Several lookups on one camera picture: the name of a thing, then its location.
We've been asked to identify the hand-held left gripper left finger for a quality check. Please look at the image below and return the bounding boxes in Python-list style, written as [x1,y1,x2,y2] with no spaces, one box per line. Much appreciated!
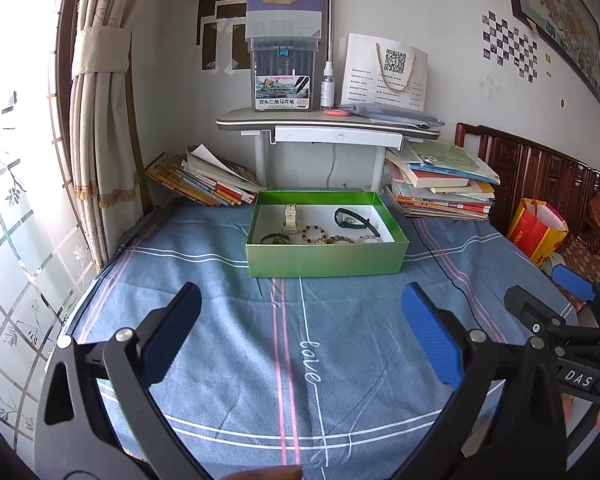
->
[32,282,212,480]

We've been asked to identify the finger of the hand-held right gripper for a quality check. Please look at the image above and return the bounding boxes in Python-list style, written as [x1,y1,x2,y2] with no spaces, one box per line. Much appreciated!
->
[503,284,600,349]
[551,264,600,329]

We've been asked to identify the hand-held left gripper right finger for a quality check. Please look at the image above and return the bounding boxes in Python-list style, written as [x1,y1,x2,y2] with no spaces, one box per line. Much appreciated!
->
[390,282,568,480]

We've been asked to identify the green cardboard box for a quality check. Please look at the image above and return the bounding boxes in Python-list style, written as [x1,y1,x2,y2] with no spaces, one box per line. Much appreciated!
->
[245,190,410,279]

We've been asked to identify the black wrist band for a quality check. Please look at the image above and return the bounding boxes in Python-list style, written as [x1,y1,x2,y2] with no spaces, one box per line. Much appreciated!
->
[333,207,381,238]

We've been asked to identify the dark red bead bracelet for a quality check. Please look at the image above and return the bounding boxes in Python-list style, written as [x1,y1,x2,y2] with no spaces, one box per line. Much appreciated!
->
[301,223,330,244]

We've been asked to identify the person's left hand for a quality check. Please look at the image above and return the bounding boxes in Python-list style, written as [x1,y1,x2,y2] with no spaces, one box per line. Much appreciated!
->
[220,466,304,480]

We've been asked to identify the red yellow shopping bag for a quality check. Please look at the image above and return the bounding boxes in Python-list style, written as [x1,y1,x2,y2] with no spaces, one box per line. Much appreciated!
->
[505,198,570,267]

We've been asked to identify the blue striped bed sheet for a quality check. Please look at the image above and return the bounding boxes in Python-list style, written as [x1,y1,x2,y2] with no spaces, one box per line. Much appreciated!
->
[71,199,581,477]

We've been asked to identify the tall stack of books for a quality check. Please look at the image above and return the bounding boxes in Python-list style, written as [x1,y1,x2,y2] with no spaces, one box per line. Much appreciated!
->
[383,138,502,222]

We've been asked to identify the leaning pile of books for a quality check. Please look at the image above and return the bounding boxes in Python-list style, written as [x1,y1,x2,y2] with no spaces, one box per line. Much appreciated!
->
[145,143,261,207]

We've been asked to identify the frosted window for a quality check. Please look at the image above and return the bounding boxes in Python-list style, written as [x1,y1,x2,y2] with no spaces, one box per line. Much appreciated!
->
[0,0,102,461]

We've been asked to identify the beige curtain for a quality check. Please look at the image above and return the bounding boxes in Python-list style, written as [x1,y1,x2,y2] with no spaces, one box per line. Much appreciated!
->
[55,0,154,272]

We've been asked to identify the grey zip pouch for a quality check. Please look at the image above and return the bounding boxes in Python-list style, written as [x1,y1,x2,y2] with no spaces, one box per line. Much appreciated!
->
[337,104,446,129]

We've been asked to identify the small white desk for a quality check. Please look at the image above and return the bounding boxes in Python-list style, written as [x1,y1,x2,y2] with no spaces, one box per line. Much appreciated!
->
[216,107,441,194]

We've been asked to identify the white spray bottle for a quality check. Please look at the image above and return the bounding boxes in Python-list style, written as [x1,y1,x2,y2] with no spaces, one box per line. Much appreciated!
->
[320,60,335,110]

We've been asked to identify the white paper bag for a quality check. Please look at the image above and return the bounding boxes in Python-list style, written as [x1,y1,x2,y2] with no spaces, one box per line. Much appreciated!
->
[340,33,430,113]

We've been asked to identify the framed floral picture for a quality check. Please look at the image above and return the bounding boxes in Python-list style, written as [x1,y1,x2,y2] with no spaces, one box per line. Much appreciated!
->
[502,0,600,107]

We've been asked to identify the marker pen case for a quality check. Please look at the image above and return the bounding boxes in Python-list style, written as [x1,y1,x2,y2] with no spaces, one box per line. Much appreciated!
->
[247,35,324,112]

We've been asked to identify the beige curtain tieback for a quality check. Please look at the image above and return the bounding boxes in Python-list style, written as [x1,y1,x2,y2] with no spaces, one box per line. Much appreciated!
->
[70,27,134,81]

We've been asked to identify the metal pole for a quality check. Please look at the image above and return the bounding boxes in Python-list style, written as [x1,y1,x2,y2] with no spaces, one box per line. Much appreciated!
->
[324,0,337,67]

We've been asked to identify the blue model kit box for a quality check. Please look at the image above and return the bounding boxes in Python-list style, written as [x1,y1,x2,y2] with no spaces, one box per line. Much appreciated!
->
[245,0,326,42]

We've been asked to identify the black cable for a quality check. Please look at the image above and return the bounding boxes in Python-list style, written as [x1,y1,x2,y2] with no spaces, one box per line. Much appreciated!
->
[409,217,487,322]

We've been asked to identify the checkered wall photo stickers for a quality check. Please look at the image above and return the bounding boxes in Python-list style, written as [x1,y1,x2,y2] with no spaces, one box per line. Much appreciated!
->
[481,9,539,85]

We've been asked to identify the dark wall frame stickers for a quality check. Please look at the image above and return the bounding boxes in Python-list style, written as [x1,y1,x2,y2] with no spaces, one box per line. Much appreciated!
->
[195,0,254,72]

